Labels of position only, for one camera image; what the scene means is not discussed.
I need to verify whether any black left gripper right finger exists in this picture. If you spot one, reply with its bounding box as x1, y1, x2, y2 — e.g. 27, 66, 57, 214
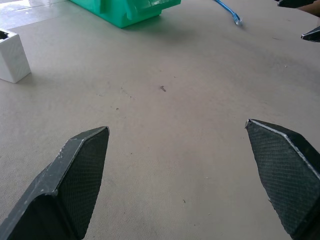
244, 118, 320, 240

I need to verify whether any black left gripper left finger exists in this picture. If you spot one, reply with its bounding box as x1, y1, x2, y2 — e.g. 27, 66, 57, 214
0, 126, 110, 240

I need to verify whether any blue cable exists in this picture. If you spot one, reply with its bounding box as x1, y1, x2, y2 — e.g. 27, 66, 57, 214
213, 0, 244, 27

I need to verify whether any white cube block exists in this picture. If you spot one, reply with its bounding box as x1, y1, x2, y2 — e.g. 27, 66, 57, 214
0, 27, 32, 84

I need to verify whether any green plastic block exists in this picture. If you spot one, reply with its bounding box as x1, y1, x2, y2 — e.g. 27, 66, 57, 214
69, 0, 182, 29

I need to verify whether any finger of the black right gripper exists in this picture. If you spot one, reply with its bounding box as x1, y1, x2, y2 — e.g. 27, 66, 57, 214
277, 0, 319, 9
300, 26, 320, 43

